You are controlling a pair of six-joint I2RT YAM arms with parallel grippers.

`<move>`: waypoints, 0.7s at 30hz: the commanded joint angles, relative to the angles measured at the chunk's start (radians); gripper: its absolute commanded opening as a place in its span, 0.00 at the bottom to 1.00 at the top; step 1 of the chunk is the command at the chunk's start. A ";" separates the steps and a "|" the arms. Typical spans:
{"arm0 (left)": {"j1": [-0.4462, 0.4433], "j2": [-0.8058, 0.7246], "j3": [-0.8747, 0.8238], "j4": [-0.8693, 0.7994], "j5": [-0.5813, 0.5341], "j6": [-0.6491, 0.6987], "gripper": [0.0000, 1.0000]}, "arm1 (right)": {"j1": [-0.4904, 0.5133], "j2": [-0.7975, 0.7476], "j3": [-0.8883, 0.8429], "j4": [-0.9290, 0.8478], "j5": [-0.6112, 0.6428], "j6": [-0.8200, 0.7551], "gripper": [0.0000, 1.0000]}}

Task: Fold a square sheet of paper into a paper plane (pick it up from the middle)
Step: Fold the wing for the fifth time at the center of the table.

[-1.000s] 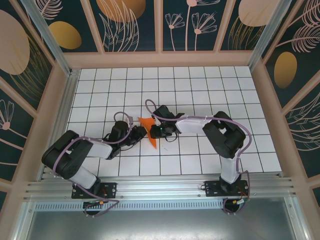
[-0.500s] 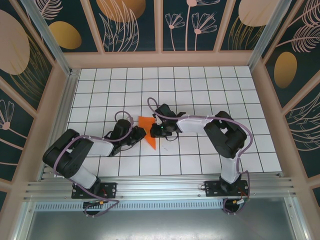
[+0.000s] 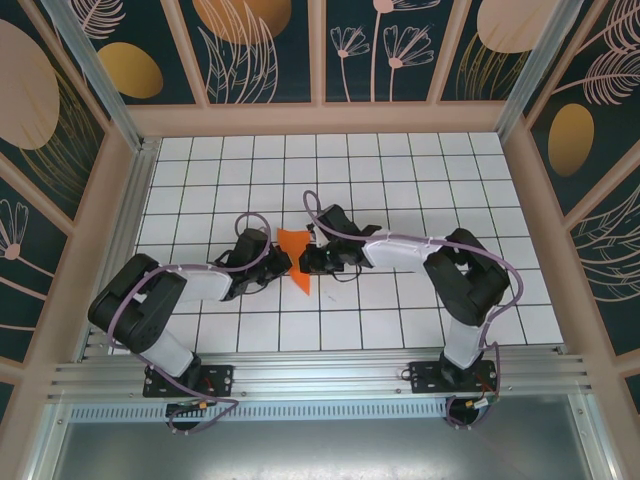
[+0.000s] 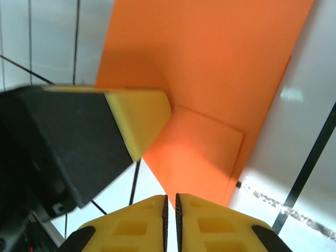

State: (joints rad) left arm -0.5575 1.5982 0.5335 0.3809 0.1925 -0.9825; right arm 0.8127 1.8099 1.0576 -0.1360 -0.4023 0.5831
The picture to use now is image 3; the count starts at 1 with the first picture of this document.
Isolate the orange paper sheet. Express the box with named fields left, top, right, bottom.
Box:
left=276, top=227, right=314, bottom=297

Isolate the grey metal sheet shelf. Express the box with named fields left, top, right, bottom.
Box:
left=29, top=394, right=614, bottom=480

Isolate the long aluminium mounting rail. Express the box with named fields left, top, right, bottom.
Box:
left=47, top=353, right=594, bottom=401

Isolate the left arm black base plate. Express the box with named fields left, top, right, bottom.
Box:
left=143, top=363, right=235, bottom=399

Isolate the aluminium side rail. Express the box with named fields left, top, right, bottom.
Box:
left=77, top=139, right=161, bottom=361

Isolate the slotted grey cable duct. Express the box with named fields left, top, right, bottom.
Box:
left=69, top=403, right=451, bottom=421

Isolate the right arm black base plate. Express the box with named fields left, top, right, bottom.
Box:
left=408, top=359, right=500, bottom=395

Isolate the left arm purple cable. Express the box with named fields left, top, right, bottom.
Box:
left=108, top=212, right=274, bottom=436

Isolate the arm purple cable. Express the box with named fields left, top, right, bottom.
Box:
left=302, top=189, right=525, bottom=431
left=108, top=212, right=274, bottom=436

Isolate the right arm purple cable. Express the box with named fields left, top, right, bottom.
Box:
left=302, top=189, right=525, bottom=431

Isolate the aluminium corner post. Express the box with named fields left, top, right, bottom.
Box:
left=493, top=0, right=586, bottom=139
left=39, top=0, right=151, bottom=154

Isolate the aluminium frame leg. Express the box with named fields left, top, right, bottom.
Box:
left=27, top=402, right=74, bottom=480
left=569, top=394, right=616, bottom=480

